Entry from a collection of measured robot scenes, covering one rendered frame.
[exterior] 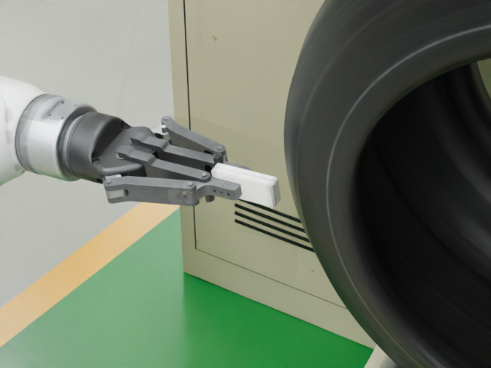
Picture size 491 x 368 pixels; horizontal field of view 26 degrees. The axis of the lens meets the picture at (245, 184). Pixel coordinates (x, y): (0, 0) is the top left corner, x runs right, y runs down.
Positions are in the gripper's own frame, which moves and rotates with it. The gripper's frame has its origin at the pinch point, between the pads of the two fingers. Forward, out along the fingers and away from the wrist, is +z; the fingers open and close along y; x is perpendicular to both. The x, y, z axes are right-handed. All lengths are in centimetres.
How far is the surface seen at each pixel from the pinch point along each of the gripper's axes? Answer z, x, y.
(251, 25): -35, 24, 61
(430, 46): 24.4, -28.8, -11.7
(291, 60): -28, 30, 61
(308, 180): 13.7, -13.6, -11.3
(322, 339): -27, 97, 59
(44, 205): -100, 87, 64
